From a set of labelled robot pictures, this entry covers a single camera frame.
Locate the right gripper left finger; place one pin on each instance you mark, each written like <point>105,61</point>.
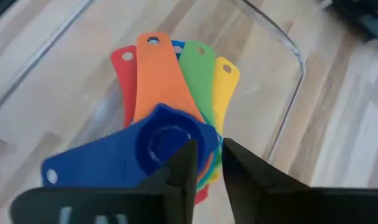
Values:
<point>173,193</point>

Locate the light blue measuring cup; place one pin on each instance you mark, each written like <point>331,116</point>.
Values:
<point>178,48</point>

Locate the green measuring cup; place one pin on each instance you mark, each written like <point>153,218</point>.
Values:
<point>198,77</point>

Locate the red measuring cup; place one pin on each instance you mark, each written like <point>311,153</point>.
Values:
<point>127,84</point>

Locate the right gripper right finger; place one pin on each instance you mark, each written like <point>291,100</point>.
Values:
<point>263,193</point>

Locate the clear plastic basket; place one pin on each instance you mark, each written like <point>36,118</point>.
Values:
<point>270,77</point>

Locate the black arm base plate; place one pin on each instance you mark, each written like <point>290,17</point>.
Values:
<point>363,18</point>

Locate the orange measuring cup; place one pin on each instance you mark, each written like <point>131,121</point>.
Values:
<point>161,84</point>

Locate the dark blue measuring cup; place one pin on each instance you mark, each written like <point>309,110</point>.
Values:
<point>114,155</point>

